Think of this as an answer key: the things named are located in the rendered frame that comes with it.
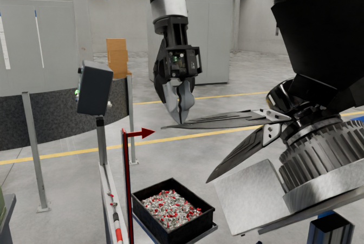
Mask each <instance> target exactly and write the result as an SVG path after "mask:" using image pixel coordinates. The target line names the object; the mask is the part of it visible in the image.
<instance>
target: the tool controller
mask: <svg viewBox="0 0 364 244"><path fill-rule="evenodd" d="M77 73H78V74H80V79H79V81H80V83H79V85H78V87H79V89H78V88H77V89H78V97H79V99H78V103H77V104H76V112H77V113H79V114H87V115H91V116H94V115H98V116H100V115H103V116H105V114H106V111H107V109H111V107H112V104H111V103H110V102H109V101H108V100H109V96H110V92H111V86H112V81H113V77H114V76H113V71H112V70H111V69H110V68H109V67H108V66H107V65H106V64H102V63H97V62H92V61H87V60H83V61H82V67H81V68H78V72H77Z"/></svg>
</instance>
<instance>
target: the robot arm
mask: <svg viewBox="0 0 364 244"><path fill-rule="evenodd" d="M150 5H151V15H152V23H153V25H154V31H155V33H156V34H158V35H163V36H164V38H163V39H162V41H161V45H160V48H159V51H158V54H157V58H156V61H155V62H154V63H155V64H154V68H153V75H154V87H155V90H156V92H157V94H158V96H159V98H160V99H161V101H162V103H163V104H164V106H165V108H166V110H167V111H168V113H169V114H170V116H171V117H172V118H173V119H174V120H175V121H176V122H177V123H178V124H183V123H184V122H185V120H186V118H187V116H188V113H189V110H190V108H191V107H192V106H193V105H194V103H195V98H194V95H193V94H192V92H193V90H194V85H195V77H196V76H198V74H200V73H202V72H203V71H202V63H201V58H200V49H199V47H192V46H191V45H188V41H187V32H186V30H187V29H188V23H189V22H188V16H187V13H188V12H189V10H188V9H187V8H186V0H150ZM197 55H198V58H199V66H200V67H199V68H198V66H197V58H196V56H197ZM171 80H178V81H179V82H182V83H181V84H180V85H179V86H177V88H176V90H177V95H178V96H179V102H178V99H177V97H176V90H175V87H174V86H172V84H171V82H170V81H171ZM177 107H179V112H178V111H177Z"/></svg>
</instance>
